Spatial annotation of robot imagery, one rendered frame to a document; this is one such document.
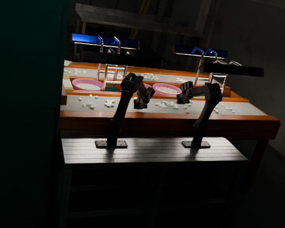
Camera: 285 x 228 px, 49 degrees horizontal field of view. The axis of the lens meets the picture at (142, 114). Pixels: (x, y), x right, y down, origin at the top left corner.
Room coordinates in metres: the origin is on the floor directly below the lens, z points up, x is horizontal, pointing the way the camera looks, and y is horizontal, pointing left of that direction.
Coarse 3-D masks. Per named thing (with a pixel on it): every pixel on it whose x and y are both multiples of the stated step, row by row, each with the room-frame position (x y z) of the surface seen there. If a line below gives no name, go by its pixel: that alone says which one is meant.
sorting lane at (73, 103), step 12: (72, 96) 2.18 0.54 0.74; (84, 96) 2.23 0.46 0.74; (60, 108) 1.94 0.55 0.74; (72, 108) 1.98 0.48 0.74; (84, 108) 2.01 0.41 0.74; (96, 108) 2.06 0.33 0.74; (108, 108) 2.10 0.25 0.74; (132, 108) 2.18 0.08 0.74; (156, 108) 2.28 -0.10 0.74; (168, 108) 2.33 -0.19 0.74; (180, 108) 2.38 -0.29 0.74; (192, 108) 2.44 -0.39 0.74; (240, 108) 2.68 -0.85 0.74; (252, 108) 2.74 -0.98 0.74
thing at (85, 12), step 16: (80, 16) 4.71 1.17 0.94; (96, 16) 5.03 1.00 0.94; (112, 16) 5.39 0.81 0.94; (128, 16) 5.61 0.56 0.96; (144, 16) 5.72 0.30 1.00; (160, 16) 5.83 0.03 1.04; (176, 32) 5.14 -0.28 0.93; (192, 32) 5.41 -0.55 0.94; (80, 48) 4.61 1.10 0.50; (176, 64) 5.88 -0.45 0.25; (192, 64) 5.37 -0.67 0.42
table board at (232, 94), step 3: (213, 78) 3.51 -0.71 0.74; (222, 84) 3.35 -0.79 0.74; (231, 90) 3.17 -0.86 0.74; (231, 93) 3.14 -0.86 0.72; (234, 93) 3.10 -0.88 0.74; (231, 96) 3.13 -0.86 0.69; (234, 96) 3.09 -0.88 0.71; (237, 96) 3.04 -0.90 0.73; (240, 96) 3.03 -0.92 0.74; (249, 102) 2.90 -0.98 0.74; (267, 114) 2.65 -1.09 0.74; (279, 123) 2.50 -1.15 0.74; (279, 126) 2.50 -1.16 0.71; (276, 132) 2.50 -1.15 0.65; (273, 138) 2.50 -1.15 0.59
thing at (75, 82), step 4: (76, 80) 2.49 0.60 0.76; (80, 80) 2.52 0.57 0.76; (92, 80) 2.57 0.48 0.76; (72, 84) 2.37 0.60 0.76; (76, 84) 2.48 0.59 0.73; (92, 84) 2.56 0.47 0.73; (96, 84) 2.55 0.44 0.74; (100, 84) 2.53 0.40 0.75; (76, 88) 2.34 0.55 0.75; (80, 88) 2.31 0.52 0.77
